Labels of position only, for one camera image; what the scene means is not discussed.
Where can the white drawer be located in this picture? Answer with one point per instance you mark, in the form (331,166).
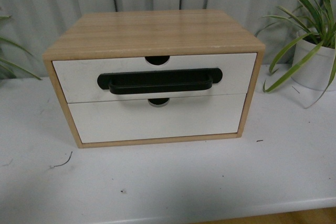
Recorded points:
(137,119)
(78,78)

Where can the wooden drawer cabinet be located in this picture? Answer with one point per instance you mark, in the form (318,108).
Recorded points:
(154,35)

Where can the white plant pot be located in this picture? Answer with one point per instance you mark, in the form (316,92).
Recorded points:
(314,74)

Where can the green plant leaves left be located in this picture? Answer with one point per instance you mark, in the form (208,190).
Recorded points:
(19,58)

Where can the green spider plant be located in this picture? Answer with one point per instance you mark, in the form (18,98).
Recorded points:
(315,22)

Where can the black drawer handle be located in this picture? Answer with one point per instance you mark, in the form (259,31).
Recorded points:
(160,81)

